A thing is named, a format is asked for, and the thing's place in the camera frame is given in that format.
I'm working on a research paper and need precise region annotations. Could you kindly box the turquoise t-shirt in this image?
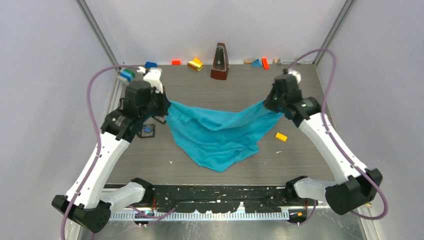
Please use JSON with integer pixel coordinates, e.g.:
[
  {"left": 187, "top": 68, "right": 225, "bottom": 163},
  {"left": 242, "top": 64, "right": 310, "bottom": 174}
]
[{"left": 166, "top": 101, "right": 283, "bottom": 173}]

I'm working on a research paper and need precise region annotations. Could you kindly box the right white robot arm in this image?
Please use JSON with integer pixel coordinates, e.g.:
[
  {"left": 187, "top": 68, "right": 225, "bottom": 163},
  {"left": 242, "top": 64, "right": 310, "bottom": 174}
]
[{"left": 263, "top": 73, "right": 383, "bottom": 215}]

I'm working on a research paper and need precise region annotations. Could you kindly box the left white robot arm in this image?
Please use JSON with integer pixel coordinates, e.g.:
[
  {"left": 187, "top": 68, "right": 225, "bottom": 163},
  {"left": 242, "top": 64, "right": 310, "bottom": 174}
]
[{"left": 52, "top": 80, "right": 170, "bottom": 234}]

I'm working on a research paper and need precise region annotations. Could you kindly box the open black box blue brooch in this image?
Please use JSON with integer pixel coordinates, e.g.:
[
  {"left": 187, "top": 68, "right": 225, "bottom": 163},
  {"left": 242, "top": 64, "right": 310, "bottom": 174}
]
[{"left": 137, "top": 124, "right": 156, "bottom": 139}]

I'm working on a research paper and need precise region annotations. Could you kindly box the open black empty box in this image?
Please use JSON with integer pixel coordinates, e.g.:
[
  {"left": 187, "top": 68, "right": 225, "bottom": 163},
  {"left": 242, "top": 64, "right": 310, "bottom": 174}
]
[{"left": 152, "top": 115, "right": 167, "bottom": 125}]

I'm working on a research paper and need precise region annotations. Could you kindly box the blue green white block stack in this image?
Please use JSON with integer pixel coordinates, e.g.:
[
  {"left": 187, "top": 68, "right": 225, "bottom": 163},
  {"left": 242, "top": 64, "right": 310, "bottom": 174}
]
[{"left": 118, "top": 68, "right": 136, "bottom": 84}]

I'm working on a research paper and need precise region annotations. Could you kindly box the grey metal clamp piece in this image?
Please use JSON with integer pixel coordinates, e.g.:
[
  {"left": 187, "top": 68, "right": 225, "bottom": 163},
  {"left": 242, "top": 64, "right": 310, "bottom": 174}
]
[{"left": 276, "top": 57, "right": 302, "bottom": 66}]

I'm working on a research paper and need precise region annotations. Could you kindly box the orange red upright block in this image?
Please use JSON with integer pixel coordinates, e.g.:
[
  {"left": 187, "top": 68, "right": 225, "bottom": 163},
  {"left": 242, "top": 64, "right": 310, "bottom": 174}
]
[{"left": 261, "top": 57, "right": 270, "bottom": 70}]

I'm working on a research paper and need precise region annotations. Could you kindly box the blue toy brick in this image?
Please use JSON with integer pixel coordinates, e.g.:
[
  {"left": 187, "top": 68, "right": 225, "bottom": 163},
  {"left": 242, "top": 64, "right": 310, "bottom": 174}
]
[{"left": 144, "top": 61, "right": 158, "bottom": 69}]

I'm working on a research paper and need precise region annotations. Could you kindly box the blue triangular block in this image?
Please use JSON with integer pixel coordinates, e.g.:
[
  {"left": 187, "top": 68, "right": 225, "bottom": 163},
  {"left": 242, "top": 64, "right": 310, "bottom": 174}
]
[{"left": 251, "top": 58, "right": 263, "bottom": 68}]

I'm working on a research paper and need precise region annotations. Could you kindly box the yellow rectangular block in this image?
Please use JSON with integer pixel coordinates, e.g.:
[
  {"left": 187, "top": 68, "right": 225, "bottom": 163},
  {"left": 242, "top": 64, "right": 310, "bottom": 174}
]
[{"left": 275, "top": 132, "right": 288, "bottom": 142}]

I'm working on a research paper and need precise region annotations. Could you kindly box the small red block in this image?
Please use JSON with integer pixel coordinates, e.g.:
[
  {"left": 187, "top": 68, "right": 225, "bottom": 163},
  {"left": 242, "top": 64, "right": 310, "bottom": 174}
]
[{"left": 171, "top": 59, "right": 182, "bottom": 65}]

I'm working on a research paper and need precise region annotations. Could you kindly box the yellow green block stack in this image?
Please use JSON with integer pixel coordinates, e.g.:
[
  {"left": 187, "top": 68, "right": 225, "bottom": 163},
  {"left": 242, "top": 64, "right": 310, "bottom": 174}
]
[{"left": 187, "top": 57, "right": 204, "bottom": 72}]

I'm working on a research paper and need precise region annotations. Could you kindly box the brown wooden metronome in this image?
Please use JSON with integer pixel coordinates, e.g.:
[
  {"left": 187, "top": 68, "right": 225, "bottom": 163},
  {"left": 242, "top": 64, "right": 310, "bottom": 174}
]
[{"left": 210, "top": 42, "right": 229, "bottom": 81}]

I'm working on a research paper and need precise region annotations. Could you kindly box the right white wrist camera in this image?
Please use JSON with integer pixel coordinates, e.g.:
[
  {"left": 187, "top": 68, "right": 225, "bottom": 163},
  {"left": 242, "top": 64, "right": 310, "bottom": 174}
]
[{"left": 282, "top": 68, "right": 302, "bottom": 84}]

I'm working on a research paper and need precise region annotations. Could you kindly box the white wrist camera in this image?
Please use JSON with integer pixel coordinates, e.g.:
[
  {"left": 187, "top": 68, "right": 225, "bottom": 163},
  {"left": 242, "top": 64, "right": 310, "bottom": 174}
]
[
  {"left": 136, "top": 66, "right": 164, "bottom": 94},
  {"left": 282, "top": 68, "right": 302, "bottom": 84}
]

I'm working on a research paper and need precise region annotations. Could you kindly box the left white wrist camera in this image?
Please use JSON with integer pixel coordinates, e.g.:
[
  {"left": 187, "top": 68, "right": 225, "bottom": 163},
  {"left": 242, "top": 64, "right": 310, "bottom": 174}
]
[{"left": 136, "top": 66, "right": 164, "bottom": 94}]

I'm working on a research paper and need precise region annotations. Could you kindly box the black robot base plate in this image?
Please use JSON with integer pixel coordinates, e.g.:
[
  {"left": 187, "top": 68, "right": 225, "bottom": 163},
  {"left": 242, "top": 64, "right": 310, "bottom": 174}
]
[{"left": 131, "top": 177, "right": 318, "bottom": 225}]

